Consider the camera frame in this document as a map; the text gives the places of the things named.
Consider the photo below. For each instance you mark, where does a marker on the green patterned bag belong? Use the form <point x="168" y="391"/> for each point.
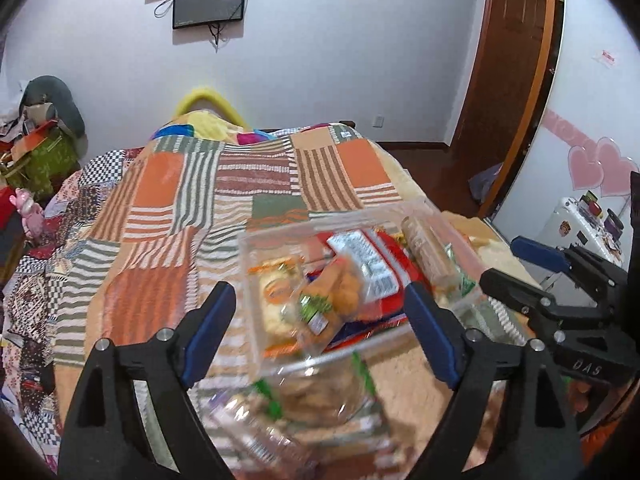
<point x="43" y="170"/>

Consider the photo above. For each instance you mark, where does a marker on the clear tan-label biscuit pack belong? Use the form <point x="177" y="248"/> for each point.
<point x="437" y="261"/>

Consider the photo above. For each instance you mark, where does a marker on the right hand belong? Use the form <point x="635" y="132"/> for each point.
<point x="578" y="395"/>

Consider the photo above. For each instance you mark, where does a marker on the grey plush toy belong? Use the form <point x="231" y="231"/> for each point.
<point x="46" y="98"/>

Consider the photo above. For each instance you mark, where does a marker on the orange fried snack bag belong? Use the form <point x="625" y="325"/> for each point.
<point x="328" y="302"/>

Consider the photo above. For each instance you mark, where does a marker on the yellow biscuit jelly cup pack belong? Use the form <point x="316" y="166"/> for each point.
<point x="278" y="282"/>

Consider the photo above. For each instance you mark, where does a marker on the white mini fridge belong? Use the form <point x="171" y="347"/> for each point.
<point x="572" y="224"/>

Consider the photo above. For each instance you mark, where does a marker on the pink plush toy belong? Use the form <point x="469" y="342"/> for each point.
<point x="31" y="213"/>

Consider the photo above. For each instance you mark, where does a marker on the brown wooden door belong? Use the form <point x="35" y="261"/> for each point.
<point x="509" y="83"/>

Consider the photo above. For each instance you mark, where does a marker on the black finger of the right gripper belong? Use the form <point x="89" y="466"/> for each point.
<point x="515" y="294"/>
<point x="556" y="260"/>

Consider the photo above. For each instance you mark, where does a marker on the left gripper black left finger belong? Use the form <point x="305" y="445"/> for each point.
<point x="131" y="416"/>

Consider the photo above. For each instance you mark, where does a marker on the patchwork striped blanket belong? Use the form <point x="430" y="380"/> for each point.
<point x="142" y="236"/>

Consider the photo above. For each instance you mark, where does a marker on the pink heart wall decal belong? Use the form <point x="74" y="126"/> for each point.
<point x="592" y="163"/>

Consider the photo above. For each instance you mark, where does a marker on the small wall monitor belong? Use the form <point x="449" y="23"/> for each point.
<point x="188" y="13"/>

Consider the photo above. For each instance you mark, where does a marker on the green-edged clear snack bag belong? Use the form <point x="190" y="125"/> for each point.
<point x="321" y="395"/>

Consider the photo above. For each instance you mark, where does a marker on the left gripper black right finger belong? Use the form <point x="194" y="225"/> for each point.
<point x="535" y="435"/>

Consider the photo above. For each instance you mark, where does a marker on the yellow pillow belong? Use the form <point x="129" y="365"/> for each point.
<point x="210" y="116"/>

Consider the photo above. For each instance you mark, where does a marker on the long clear cookie sleeve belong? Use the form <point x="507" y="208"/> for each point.
<point x="268" y="445"/>

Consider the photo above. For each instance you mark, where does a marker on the clear plastic storage bin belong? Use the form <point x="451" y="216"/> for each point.
<point x="301" y="240"/>

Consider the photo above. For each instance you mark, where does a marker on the red snack packet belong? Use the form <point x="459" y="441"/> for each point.
<point x="386" y="270"/>

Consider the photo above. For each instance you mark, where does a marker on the orange sleeved right forearm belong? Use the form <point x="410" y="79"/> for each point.
<point x="600" y="426"/>

